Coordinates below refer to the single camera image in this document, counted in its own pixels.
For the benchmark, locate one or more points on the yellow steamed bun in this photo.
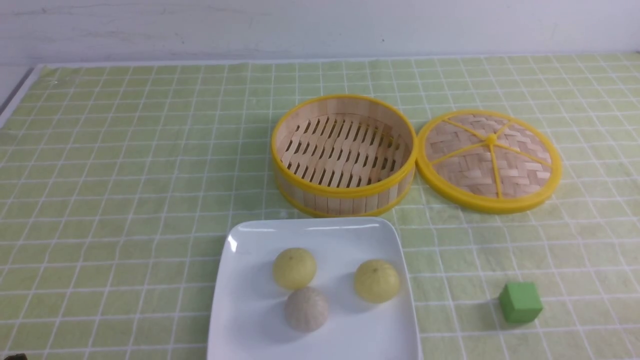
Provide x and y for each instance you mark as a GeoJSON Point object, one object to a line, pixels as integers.
{"type": "Point", "coordinates": [294, 268]}
{"type": "Point", "coordinates": [376, 281]}

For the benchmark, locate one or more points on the grey-brown steamed bun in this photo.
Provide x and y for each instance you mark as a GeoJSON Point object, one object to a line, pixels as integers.
{"type": "Point", "coordinates": [306, 310]}

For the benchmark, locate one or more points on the white square plate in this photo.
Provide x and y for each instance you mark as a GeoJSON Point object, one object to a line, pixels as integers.
{"type": "Point", "coordinates": [247, 319]}

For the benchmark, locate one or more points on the bamboo steamer basket yellow rim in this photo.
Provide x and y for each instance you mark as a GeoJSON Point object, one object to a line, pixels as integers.
{"type": "Point", "coordinates": [344, 156]}

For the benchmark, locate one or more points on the woven bamboo steamer lid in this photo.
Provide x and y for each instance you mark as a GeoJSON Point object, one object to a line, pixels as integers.
{"type": "Point", "coordinates": [488, 162]}

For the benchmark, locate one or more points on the green checkered tablecloth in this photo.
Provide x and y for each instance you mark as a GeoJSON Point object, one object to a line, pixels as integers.
{"type": "Point", "coordinates": [119, 184]}

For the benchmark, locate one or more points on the green cube block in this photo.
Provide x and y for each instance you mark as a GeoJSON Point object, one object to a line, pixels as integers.
{"type": "Point", "coordinates": [520, 302]}

